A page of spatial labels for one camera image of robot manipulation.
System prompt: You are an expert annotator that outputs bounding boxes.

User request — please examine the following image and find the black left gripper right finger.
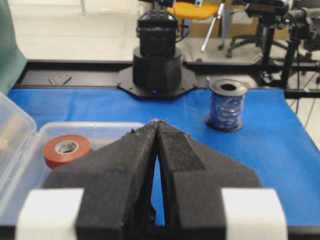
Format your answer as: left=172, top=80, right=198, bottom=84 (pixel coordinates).
left=156, top=120, right=289, bottom=240

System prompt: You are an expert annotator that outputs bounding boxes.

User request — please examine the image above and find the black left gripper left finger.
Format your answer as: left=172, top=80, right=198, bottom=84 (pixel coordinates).
left=15, top=121, right=159, bottom=240

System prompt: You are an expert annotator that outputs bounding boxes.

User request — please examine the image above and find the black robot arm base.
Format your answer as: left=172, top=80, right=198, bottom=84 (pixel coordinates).
left=117, top=0, right=197, bottom=99

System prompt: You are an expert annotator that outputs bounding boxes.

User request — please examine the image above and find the clear plastic toolbox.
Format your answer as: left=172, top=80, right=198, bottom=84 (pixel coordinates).
left=0, top=94, right=142, bottom=226

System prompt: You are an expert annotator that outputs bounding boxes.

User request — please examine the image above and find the red electrical tape roll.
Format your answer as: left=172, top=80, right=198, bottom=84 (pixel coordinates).
left=43, top=134, right=91, bottom=169

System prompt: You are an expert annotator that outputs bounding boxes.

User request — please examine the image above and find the blue table mat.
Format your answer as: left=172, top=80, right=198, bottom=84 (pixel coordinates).
left=8, top=88, right=320, bottom=226

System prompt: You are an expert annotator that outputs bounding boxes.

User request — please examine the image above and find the green cloth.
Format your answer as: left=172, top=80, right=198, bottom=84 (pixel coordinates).
left=0, top=0, right=28, bottom=95

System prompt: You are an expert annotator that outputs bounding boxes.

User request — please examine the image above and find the orange office chair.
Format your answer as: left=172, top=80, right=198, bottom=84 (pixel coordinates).
left=167, top=0, right=226, bottom=52

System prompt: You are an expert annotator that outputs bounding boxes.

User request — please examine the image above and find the blue wire spool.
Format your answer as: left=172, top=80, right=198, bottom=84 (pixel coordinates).
left=205, top=79, right=248, bottom=132

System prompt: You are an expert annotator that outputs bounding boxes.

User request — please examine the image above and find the black aluminium rail frame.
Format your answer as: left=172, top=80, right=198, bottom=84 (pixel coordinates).
left=14, top=60, right=320, bottom=99

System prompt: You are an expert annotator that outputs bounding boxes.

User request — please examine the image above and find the black camera stand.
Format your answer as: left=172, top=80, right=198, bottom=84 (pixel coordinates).
left=244, top=0, right=320, bottom=88

